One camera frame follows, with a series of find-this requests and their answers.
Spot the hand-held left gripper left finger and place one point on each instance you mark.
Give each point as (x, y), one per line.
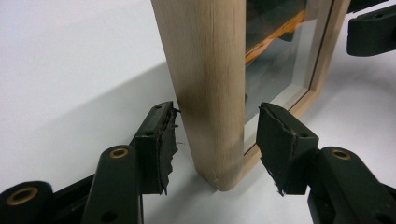
(121, 186)

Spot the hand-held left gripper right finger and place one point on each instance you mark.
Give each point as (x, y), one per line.
(342, 193)

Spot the wooden picture frame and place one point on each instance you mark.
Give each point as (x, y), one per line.
(205, 77)

